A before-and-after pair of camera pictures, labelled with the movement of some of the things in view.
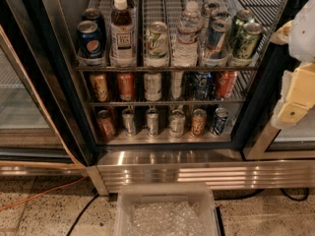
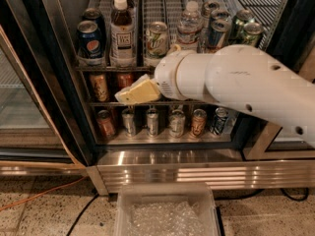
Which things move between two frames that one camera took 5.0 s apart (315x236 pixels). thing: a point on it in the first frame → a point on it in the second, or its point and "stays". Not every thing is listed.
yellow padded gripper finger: x=300 y=95 → x=143 y=90
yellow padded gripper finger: x=282 y=34 → x=174 y=49
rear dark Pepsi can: x=93 y=13 stays
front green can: x=247 y=44 stays
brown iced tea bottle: x=122 y=42 stays
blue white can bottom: x=220 y=118 stays
